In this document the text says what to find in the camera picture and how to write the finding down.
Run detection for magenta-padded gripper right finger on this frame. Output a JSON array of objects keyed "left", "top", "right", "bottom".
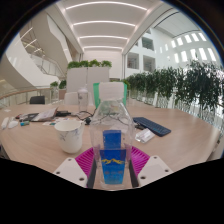
[{"left": 128, "top": 145, "right": 174, "bottom": 188}]

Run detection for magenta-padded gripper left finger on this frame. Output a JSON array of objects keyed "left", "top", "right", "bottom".
[{"left": 53, "top": 147, "right": 98, "bottom": 189}]

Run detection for clear water bottle blue label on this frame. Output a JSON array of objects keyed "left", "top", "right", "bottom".
[{"left": 89, "top": 81, "right": 136, "bottom": 190}]

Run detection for white cup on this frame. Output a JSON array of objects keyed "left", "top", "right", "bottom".
[{"left": 54, "top": 119, "right": 85, "bottom": 155}]

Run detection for white plastic packet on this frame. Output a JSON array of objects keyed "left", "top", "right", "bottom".
[{"left": 134, "top": 128, "right": 156, "bottom": 144}]

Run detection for dark blue keyboard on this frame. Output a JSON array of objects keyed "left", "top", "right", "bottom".
[{"left": 132, "top": 116, "right": 172, "bottom": 138}]

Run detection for colourful printed leaflet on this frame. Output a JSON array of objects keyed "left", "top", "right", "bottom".
[{"left": 42, "top": 117, "right": 73, "bottom": 128}]

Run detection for black flat case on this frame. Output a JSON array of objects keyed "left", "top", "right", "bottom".
[{"left": 54, "top": 110, "right": 72, "bottom": 118}]

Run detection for open booklet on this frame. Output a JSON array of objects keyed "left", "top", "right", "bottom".
[{"left": 31, "top": 107, "right": 59, "bottom": 123}]

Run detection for clear bottle white cap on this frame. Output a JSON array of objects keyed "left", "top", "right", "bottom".
[{"left": 77, "top": 85, "right": 90, "bottom": 114}]

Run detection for black office chair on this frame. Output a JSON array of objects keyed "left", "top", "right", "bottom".
[{"left": 29, "top": 95, "right": 46, "bottom": 105}]

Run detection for white power strip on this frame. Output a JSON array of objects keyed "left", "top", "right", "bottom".
[{"left": 0, "top": 116, "right": 10, "bottom": 130}]

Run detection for small planter with plants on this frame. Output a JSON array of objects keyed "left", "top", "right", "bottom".
[{"left": 49, "top": 79, "right": 68, "bottom": 101}]

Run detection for row of green plants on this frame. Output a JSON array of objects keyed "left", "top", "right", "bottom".
[{"left": 121, "top": 59, "right": 224, "bottom": 118}]

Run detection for white cabinet with plants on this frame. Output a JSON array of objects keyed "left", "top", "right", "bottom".
[{"left": 65, "top": 59, "right": 113, "bottom": 94}]

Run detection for ceiling light strips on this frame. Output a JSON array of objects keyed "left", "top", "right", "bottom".
[{"left": 64, "top": 0, "right": 148, "bottom": 50}]

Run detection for black cable tangle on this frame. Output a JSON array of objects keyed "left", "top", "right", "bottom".
[{"left": 75, "top": 111, "right": 148, "bottom": 132}]

